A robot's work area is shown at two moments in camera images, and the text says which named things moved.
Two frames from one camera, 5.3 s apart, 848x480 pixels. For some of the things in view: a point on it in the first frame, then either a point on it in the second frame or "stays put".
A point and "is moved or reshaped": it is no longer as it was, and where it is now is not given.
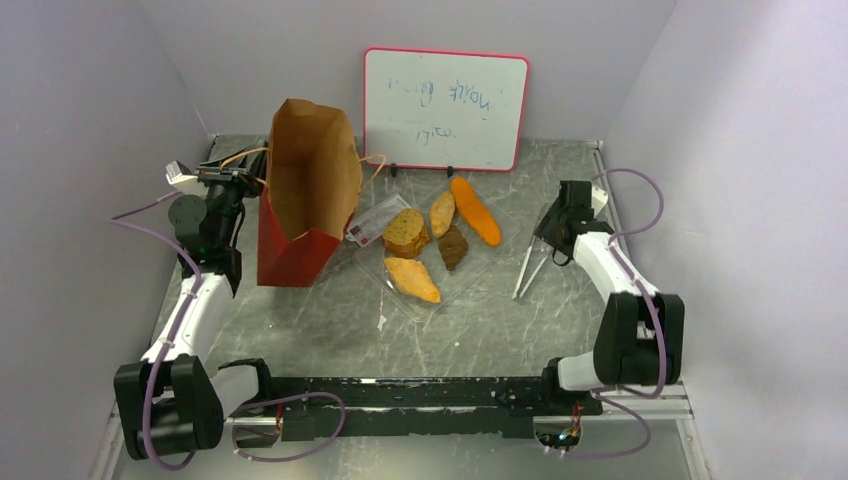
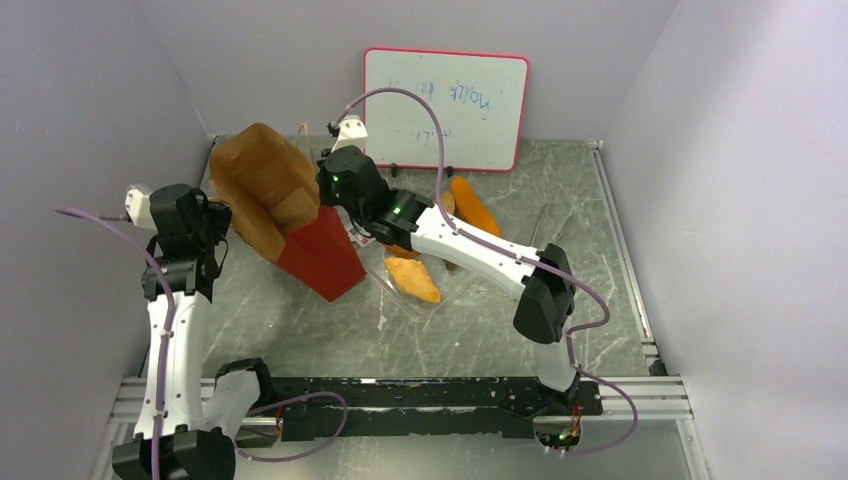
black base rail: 425,405 stays put
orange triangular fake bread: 412,278 stays put
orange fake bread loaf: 476,211 stays put
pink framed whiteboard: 443,109 stays put
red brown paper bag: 310,190 is moved or reshaped
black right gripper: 544,229 -> 322,179
